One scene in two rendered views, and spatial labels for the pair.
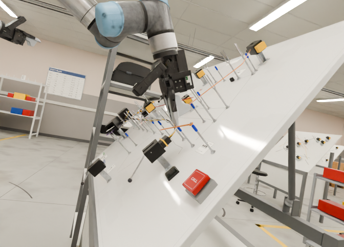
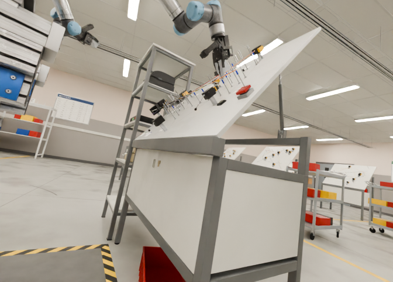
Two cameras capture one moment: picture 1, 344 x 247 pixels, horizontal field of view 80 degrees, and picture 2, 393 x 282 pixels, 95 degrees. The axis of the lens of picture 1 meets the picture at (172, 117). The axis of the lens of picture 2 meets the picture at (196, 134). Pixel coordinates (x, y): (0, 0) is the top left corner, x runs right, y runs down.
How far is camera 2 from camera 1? 55 cm
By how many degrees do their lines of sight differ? 11
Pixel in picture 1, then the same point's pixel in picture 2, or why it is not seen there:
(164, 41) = (220, 27)
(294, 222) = (284, 140)
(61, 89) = (69, 114)
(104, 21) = (195, 9)
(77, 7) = (172, 5)
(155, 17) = (216, 13)
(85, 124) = (91, 146)
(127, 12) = (205, 7)
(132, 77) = (162, 82)
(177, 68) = (224, 45)
